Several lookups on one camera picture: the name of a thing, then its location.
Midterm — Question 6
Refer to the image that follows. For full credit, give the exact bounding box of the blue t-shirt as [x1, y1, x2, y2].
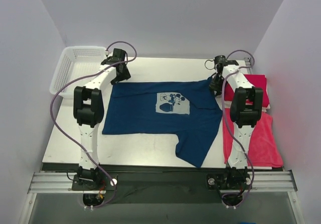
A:
[102, 78, 222, 168]

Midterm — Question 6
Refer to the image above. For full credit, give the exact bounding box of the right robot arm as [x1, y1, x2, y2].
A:
[210, 61, 264, 169]

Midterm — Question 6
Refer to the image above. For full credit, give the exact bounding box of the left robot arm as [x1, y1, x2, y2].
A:
[73, 63, 131, 190]

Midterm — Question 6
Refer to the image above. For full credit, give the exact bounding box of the folded red t-shirt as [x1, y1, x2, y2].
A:
[223, 73, 271, 108]

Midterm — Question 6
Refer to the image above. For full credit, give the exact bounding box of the white plastic basket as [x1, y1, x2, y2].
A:
[49, 46, 107, 94]

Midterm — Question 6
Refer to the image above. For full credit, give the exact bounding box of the pink towel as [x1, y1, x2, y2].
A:
[223, 108, 283, 168]

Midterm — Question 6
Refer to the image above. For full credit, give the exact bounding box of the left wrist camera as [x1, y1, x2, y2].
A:
[101, 48, 127, 65]

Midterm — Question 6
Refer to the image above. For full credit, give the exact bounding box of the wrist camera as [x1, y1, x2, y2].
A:
[101, 48, 127, 65]
[214, 55, 239, 73]

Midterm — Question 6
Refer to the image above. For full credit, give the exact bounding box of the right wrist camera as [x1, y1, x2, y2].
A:
[214, 55, 239, 73]

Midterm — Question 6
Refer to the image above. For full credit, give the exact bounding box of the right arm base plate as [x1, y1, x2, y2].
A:
[206, 172, 250, 190]

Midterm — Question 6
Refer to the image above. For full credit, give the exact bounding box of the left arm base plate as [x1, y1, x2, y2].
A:
[71, 174, 116, 191]

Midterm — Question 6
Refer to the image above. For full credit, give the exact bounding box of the aluminium rail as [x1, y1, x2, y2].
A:
[28, 171, 297, 193]

